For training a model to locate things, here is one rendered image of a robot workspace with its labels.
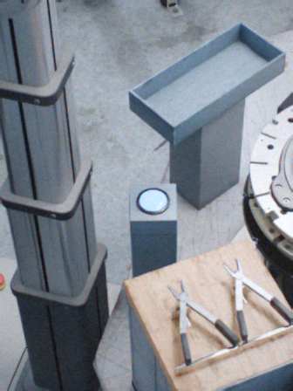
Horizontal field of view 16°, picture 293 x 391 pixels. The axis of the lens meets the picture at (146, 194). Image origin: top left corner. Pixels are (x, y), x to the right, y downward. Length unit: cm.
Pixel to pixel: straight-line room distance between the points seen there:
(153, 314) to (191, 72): 50
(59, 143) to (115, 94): 156
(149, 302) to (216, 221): 47
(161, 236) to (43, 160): 22
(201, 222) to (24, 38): 55
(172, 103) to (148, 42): 163
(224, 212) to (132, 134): 121
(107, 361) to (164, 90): 45
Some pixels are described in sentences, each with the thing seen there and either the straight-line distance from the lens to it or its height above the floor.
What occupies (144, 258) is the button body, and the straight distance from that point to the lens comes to 160.
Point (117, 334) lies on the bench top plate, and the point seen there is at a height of 78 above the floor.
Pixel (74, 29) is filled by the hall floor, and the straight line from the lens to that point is 337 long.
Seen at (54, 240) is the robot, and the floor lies 83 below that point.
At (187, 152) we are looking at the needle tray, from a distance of 178.
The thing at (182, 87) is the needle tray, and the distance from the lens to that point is 172.
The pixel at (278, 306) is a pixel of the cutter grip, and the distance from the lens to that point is 137.
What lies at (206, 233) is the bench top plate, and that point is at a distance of 183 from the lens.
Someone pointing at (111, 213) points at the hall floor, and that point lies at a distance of 285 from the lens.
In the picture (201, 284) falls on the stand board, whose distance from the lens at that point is 142.
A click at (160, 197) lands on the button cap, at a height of 104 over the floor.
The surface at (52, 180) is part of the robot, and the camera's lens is 165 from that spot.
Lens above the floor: 224
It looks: 51 degrees down
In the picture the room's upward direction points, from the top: 2 degrees counter-clockwise
